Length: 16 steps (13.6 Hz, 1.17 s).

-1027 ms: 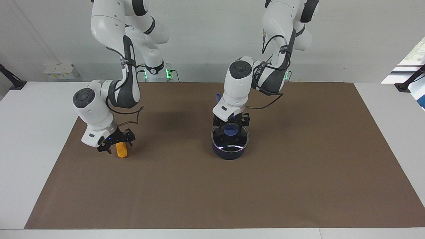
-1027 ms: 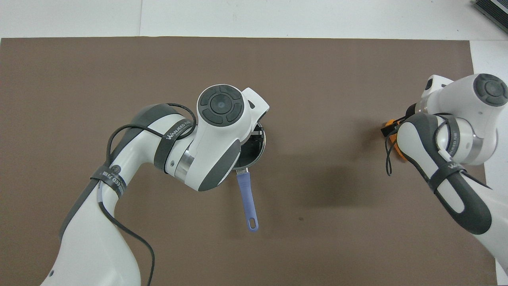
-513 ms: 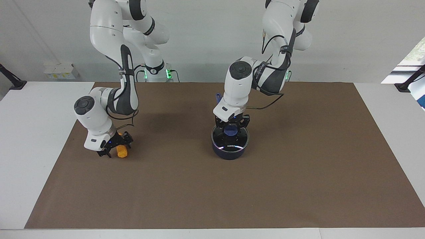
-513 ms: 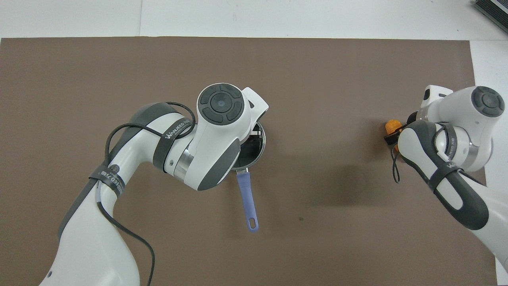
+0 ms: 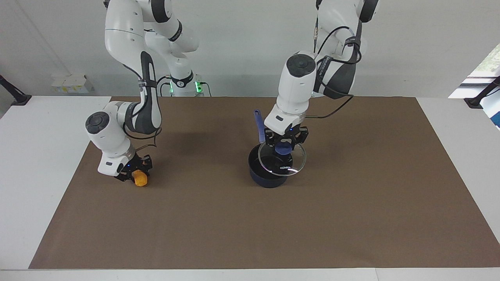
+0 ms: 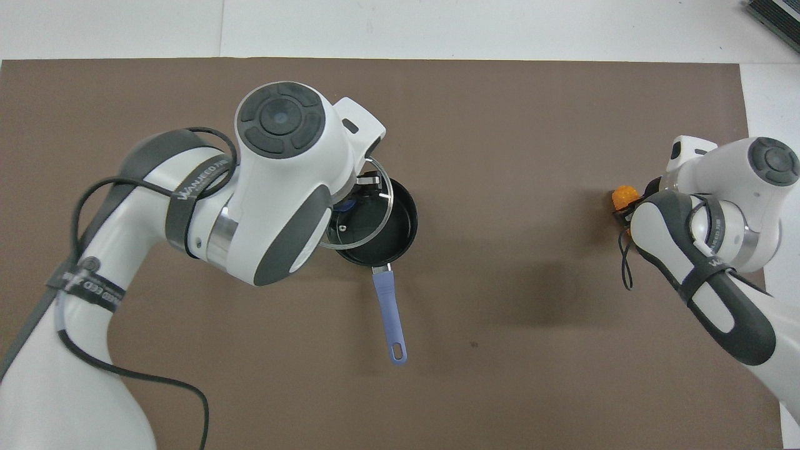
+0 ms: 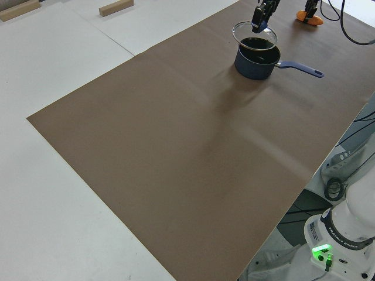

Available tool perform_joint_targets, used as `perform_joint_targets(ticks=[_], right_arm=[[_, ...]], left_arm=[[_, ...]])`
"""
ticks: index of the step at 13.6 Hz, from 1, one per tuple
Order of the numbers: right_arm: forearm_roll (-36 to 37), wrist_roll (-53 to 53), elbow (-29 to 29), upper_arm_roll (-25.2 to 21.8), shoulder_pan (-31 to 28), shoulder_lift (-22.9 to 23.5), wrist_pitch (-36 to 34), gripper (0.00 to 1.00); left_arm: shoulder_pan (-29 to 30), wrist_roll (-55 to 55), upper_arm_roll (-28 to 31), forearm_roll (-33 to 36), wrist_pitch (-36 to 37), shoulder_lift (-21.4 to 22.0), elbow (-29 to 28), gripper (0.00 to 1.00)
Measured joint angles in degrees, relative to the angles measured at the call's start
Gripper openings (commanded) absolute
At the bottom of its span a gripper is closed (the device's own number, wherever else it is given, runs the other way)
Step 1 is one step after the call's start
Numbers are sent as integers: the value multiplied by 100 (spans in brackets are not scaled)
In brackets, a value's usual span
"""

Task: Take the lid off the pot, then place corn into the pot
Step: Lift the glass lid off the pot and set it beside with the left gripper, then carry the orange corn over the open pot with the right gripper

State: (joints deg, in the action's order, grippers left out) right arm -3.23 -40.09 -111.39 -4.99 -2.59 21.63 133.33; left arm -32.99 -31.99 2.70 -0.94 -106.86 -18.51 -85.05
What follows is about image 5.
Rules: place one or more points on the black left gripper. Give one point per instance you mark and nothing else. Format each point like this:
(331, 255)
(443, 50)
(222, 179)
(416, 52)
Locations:
(287, 134)

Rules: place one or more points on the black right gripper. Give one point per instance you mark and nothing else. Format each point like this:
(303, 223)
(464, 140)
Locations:
(136, 164)

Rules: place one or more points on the orange corn cob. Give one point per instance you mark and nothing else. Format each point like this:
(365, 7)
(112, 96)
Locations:
(140, 179)

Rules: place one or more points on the glass lid with blue knob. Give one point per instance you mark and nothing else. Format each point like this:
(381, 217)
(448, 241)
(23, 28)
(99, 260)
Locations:
(283, 164)

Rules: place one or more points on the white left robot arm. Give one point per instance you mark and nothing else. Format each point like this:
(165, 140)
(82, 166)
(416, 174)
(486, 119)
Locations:
(297, 89)

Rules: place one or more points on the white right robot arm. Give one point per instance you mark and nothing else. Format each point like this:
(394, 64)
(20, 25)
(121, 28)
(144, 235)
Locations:
(125, 43)

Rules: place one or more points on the dark blue saucepan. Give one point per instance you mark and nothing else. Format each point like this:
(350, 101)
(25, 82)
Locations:
(259, 171)

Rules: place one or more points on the brown table mat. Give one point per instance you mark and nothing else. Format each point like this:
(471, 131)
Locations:
(351, 214)

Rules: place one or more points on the black clamp stand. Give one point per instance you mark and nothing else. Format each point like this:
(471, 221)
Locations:
(474, 102)
(17, 98)

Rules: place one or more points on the white wall socket box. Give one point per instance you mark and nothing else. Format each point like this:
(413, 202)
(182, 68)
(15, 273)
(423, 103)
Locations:
(72, 84)

